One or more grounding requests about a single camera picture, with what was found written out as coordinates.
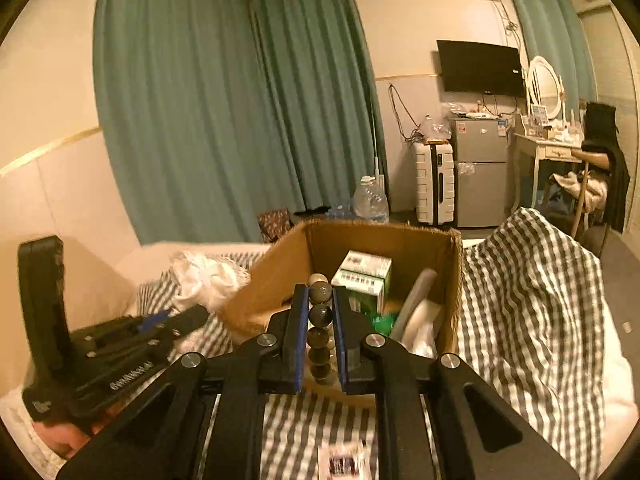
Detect white snack sachet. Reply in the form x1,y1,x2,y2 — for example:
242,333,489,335
318,441,372,480

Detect dark bead bracelet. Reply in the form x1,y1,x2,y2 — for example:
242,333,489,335
305,272,336,386

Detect green plastic bag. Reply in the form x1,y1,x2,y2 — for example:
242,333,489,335
370,312,399,337

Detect green chewing gum box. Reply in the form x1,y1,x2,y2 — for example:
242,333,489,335
331,250,393,316

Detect person left hand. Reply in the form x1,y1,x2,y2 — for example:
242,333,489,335
32,401,126,460

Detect beige pillow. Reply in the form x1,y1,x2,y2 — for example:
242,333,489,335
60,235,136,330

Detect checkered bed blanket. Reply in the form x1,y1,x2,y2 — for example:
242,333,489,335
129,206,615,480

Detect cardboard box with white tape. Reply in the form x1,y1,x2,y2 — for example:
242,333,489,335
206,220,462,414

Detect patterned brown bag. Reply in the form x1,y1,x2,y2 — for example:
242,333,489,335
257,208,293,244

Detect large clear water jug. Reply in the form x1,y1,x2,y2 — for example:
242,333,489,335
352,176,390,223

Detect white suitcase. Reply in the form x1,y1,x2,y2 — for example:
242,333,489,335
413,143,456,226

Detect white vanity table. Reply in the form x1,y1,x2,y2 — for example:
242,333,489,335
510,133,580,212

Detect silver mini fridge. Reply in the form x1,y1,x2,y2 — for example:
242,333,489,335
450,117,508,229

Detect green curtain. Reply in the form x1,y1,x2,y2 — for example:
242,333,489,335
512,0,597,114
93,0,387,244

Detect black clothes on chair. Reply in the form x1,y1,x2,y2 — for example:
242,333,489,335
581,102,633,235

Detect white oval vanity mirror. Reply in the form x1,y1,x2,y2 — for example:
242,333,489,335
525,55,566,122

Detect white louvered wardrobe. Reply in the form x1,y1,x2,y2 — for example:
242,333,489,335
579,0,639,252

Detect black wall television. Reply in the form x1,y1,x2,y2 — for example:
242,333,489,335
437,40,525,99

